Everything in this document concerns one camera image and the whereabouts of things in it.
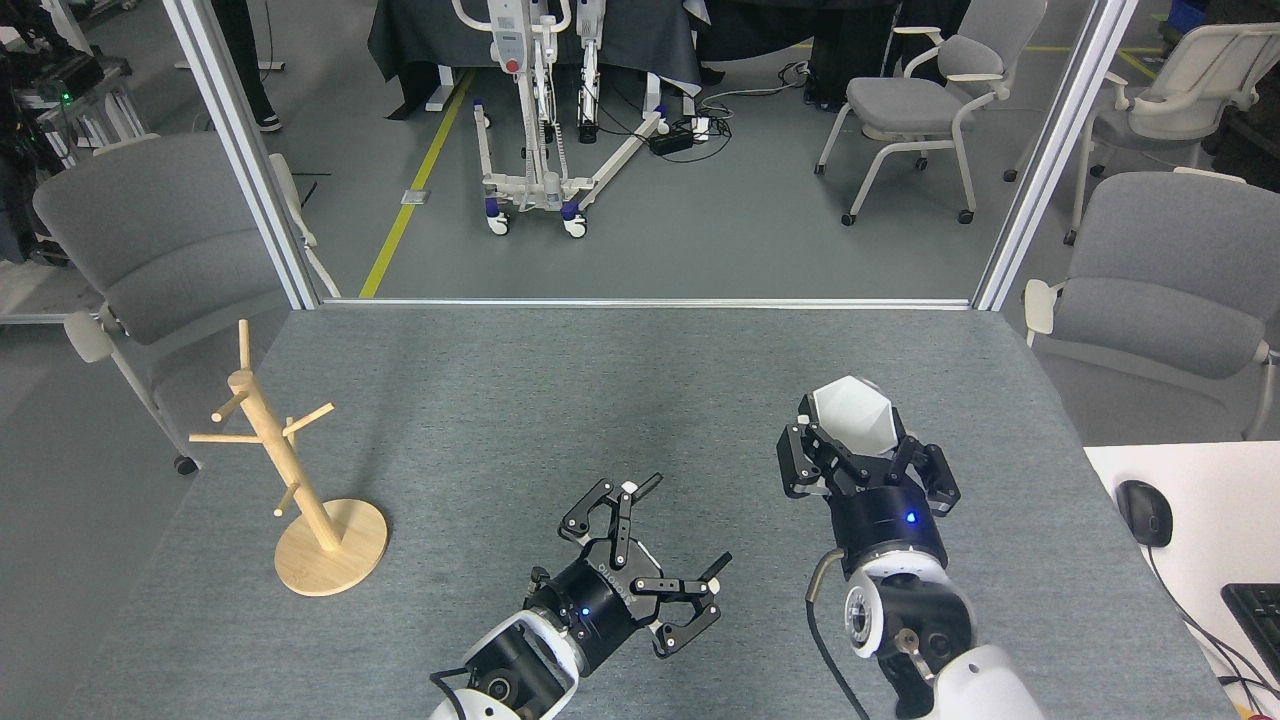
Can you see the black power strip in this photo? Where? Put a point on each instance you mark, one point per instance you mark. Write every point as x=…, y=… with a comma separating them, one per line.
x=672, y=138

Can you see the white desk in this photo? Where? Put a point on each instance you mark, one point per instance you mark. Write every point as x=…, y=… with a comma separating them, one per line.
x=1215, y=500

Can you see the white stand on wheels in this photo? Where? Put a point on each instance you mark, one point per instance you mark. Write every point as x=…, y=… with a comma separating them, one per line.
x=510, y=45

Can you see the person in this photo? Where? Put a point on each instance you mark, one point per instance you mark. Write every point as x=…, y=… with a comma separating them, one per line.
x=245, y=60

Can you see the equipment rack with green light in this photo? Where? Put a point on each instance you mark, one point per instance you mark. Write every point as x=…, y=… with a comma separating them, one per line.
x=75, y=95

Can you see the wooden cup rack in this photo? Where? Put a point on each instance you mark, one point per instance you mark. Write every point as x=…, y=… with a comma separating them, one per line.
x=330, y=555

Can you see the silver frame post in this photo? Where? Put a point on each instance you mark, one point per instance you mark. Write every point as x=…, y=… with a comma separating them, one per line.
x=245, y=150
x=1050, y=160

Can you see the metal floor socket plate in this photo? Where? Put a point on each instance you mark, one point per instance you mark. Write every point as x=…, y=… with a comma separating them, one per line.
x=415, y=197

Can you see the grey chair with cream frame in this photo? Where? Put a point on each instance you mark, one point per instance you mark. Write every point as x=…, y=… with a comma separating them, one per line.
x=1170, y=290
x=170, y=260
x=1180, y=95
x=905, y=105

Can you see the black computer mouse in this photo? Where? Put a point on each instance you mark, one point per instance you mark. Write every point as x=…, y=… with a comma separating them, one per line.
x=1145, y=512

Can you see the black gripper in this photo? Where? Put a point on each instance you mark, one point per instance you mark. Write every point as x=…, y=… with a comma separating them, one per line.
x=600, y=610
x=885, y=525

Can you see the dark cloth covered table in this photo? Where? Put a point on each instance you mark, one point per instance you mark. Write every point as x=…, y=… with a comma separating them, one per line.
x=430, y=40

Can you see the silver table edge rail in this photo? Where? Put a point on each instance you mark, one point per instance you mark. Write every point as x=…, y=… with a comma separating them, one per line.
x=650, y=303

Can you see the black keyboard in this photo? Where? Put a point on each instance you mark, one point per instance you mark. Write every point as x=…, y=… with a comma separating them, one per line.
x=1260, y=620

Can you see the white hexagonal cup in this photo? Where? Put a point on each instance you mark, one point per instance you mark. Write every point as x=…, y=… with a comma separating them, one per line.
x=850, y=415

